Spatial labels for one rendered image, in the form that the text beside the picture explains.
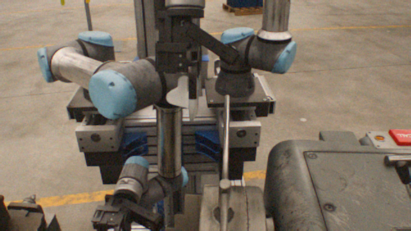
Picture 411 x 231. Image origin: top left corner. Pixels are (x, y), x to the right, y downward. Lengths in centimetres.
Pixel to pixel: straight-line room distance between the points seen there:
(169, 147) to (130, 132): 34
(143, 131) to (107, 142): 17
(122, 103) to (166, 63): 18
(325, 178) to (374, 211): 12
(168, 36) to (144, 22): 71
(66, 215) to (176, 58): 201
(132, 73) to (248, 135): 52
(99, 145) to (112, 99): 45
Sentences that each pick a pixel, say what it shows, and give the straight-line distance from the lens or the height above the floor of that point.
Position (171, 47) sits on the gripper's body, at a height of 152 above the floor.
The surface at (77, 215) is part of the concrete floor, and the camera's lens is 249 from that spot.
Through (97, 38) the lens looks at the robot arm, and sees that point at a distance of 117.
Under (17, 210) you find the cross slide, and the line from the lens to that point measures 117.
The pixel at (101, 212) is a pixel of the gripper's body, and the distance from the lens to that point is 88.
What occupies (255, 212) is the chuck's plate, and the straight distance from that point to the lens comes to 66.
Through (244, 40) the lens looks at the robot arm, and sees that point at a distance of 115.
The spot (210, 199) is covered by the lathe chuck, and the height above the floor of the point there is 124.
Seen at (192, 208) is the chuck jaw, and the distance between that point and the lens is 75.
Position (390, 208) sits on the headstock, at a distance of 72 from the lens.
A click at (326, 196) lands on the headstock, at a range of 70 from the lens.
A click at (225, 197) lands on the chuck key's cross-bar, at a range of 59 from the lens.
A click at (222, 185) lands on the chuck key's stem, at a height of 132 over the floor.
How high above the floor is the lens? 171
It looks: 30 degrees down
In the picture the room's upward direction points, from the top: straight up
